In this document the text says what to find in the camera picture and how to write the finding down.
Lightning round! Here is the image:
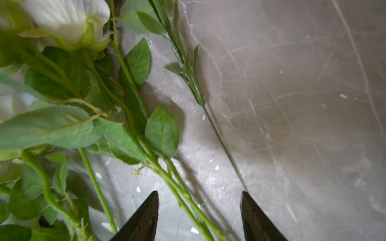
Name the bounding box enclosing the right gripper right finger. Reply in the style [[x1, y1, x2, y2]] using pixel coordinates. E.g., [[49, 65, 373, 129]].
[[240, 191, 287, 241]]

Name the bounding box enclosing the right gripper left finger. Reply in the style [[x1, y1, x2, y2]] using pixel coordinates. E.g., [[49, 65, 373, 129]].
[[111, 191, 159, 241]]

